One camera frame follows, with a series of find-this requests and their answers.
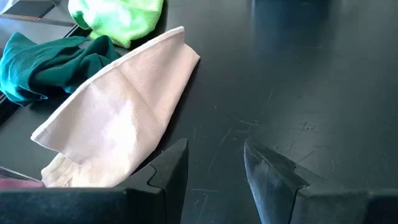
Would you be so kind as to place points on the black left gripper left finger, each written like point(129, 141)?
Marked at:
point(174, 186)

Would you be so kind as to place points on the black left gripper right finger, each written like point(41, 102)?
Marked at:
point(270, 186)

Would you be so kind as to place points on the pale grey towel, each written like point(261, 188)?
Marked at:
point(118, 118)

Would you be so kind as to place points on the magenta towel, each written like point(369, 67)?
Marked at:
point(18, 183)

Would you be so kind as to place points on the lime green towel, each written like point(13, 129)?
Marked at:
point(118, 18)

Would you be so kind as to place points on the dark green towel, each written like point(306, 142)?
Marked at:
point(37, 68)

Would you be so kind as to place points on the clear plastic basket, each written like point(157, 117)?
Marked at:
point(12, 172)

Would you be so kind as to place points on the black table mat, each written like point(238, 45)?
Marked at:
point(280, 93)

